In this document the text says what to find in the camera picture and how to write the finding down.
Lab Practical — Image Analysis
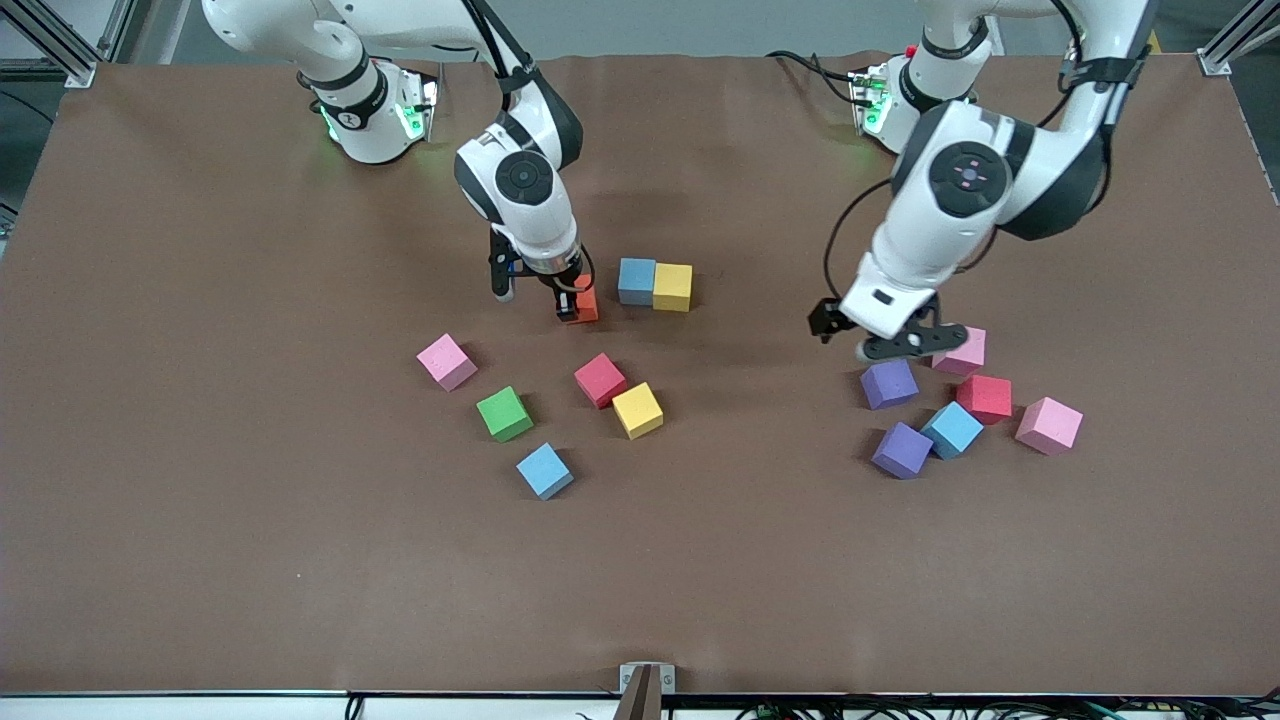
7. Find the purple foam block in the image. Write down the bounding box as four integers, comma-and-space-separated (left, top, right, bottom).
871, 421, 934, 481
860, 358, 919, 411

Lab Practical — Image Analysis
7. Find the blue foam block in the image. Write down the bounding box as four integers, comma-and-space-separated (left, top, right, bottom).
516, 442, 575, 501
617, 258, 658, 307
920, 401, 985, 461

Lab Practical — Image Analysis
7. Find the red foam block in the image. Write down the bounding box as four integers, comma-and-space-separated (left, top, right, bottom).
573, 352, 629, 410
955, 374, 1013, 426

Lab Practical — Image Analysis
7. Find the yellow foam block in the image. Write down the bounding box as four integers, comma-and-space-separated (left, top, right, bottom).
653, 263, 693, 313
612, 382, 665, 441

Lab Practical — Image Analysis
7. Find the green foam block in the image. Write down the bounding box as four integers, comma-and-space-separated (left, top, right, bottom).
476, 386, 535, 443

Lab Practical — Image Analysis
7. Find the pink foam block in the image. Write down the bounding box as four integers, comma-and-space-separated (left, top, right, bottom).
1015, 396, 1084, 457
417, 333, 479, 392
934, 326, 987, 377

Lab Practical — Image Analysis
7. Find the large table mat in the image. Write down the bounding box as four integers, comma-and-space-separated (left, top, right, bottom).
0, 50, 1280, 696

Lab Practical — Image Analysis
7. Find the black arm base cable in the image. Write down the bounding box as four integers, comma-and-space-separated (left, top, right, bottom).
765, 50, 863, 106

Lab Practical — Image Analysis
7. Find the small metal bracket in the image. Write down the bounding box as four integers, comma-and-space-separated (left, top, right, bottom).
619, 662, 676, 720

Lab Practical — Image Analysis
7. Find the aluminium frame post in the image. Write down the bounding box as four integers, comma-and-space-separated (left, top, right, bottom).
1198, 0, 1280, 77
0, 0, 101, 89

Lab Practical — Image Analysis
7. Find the white table frame rail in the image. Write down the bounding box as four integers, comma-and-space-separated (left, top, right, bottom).
0, 693, 1280, 720

